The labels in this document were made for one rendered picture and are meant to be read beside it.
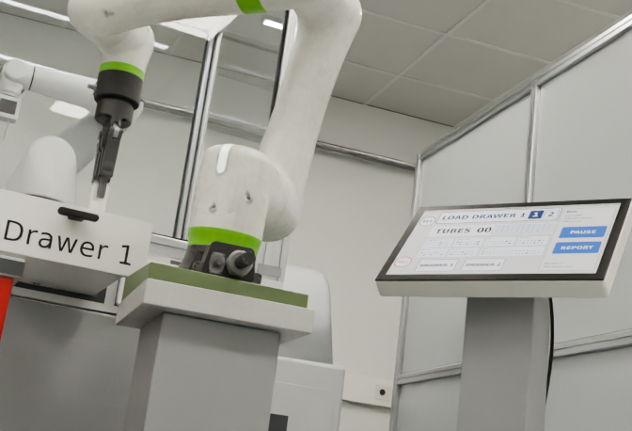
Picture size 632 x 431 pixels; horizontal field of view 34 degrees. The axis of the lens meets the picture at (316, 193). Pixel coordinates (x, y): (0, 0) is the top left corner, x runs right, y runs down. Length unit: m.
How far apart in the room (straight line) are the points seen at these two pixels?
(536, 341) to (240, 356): 0.84
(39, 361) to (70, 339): 0.08
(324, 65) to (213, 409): 0.71
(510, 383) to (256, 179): 0.81
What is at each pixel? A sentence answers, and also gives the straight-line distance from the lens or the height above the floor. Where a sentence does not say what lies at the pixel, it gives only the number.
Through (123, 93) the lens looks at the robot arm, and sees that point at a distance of 2.10.
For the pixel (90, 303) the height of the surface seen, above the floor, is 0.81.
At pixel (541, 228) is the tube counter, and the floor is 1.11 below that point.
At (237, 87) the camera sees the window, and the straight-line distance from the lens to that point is 2.50.
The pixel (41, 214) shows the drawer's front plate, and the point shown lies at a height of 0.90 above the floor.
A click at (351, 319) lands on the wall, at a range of 5.87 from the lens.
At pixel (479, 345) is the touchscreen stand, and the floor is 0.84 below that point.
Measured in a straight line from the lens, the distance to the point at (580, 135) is 3.51.
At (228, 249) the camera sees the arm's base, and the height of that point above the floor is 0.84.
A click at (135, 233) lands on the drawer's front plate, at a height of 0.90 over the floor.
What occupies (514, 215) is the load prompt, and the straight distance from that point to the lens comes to 2.43.
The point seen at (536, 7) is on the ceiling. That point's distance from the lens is 4.99.
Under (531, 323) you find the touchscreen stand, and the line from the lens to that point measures 2.29.
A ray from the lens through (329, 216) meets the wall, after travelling 5.93.
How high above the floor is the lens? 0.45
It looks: 17 degrees up
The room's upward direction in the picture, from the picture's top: 7 degrees clockwise
